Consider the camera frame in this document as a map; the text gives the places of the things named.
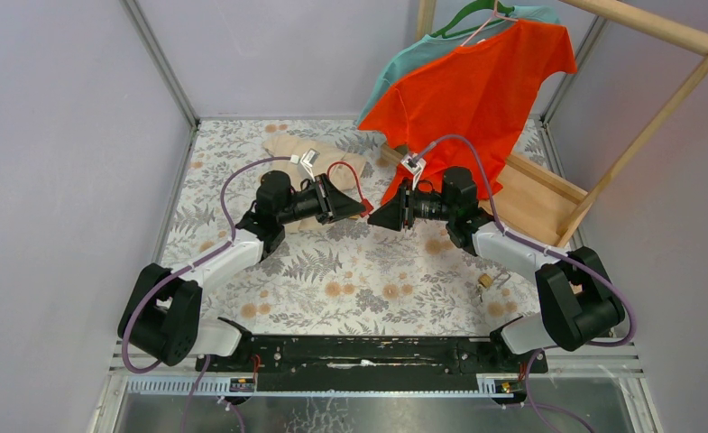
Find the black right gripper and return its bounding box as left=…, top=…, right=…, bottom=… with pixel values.
left=367, top=178, right=455, bottom=233

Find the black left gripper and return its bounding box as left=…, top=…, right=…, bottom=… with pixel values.
left=277, top=173, right=366, bottom=226

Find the red cable lock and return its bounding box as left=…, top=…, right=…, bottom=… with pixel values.
left=326, top=161, right=373, bottom=218

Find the brass padlock with keys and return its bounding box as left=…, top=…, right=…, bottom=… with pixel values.
left=476, top=273, right=510, bottom=302

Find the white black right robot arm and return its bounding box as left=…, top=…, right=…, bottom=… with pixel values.
left=367, top=167, right=626, bottom=372

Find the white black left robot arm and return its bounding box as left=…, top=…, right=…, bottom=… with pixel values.
left=117, top=170, right=371, bottom=373

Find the beige folded cloth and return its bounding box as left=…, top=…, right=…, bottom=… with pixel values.
left=262, top=134, right=366, bottom=234

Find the floral patterned table mat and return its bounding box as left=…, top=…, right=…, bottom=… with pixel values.
left=161, top=120, right=538, bottom=336

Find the orange t-shirt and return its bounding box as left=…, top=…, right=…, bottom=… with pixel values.
left=359, top=20, right=577, bottom=192

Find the wooden clothes rack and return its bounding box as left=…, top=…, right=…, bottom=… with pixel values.
left=380, top=0, right=708, bottom=247

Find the teal t-shirt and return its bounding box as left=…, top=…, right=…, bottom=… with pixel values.
left=354, top=1, right=561, bottom=125

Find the pink clothes hanger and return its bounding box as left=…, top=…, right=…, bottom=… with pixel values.
left=460, top=1, right=517, bottom=47

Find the green clothes hanger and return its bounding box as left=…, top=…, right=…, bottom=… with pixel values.
left=430, top=0, right=515, bottom=39

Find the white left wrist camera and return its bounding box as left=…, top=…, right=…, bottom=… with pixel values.
left=298, top=149, right=320, bottom=180

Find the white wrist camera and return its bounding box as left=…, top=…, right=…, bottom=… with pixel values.
left=400, top=153, right=427, bottom=190
left=298, top=149, right=320, bottom=180

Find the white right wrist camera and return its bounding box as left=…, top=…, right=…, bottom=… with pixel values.
left=400, top=153, right=427, bottom=190

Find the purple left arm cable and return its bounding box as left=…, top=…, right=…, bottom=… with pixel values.
left=119, top=155, right=301, bottom=376

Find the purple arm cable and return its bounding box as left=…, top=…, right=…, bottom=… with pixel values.
left=119, top=155, right=301, bottom=376
left=413, top=134, right=639, bottom=349

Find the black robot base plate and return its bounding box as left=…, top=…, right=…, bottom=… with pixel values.
left=195, top=328, right=548, bottom=380

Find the white slotted cable duct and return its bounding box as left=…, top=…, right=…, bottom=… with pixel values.
left=126, top=371, right=526, bottom=402

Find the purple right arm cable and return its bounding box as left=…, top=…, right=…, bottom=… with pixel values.
left=413, top=134, right=639, bottom=349

